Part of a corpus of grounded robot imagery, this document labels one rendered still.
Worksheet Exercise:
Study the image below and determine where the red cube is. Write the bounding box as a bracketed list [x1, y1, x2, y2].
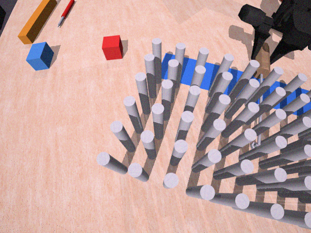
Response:
[102, 35, 123, 60]

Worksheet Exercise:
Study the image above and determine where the orange flat bar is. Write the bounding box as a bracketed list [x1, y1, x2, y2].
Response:
[18, 0, 57, 45]

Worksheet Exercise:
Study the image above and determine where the blue cube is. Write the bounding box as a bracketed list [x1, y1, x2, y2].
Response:
[26, 42, 54, 71]

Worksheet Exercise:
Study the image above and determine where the red-handled screwdriver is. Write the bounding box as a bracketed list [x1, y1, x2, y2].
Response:
[58, 0, 75, 27]

